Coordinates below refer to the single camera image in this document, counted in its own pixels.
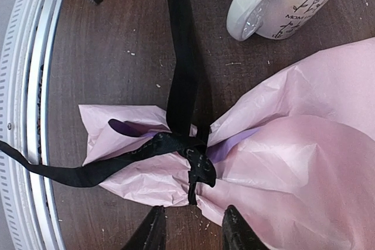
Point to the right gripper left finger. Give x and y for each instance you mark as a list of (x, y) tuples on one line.
[(151, 234)]

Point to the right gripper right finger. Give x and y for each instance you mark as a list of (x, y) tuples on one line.
[(237, 234)]

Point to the purple tissue paper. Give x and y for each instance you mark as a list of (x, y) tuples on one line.
[(216, 153)]

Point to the pink wrapping paper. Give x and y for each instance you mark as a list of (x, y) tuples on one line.
[(305, 180)]

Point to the white mug yellow inside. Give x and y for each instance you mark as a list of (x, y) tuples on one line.
[(287, 1)]

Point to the front aluminium rail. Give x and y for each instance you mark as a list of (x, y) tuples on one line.
[(27, 199)]

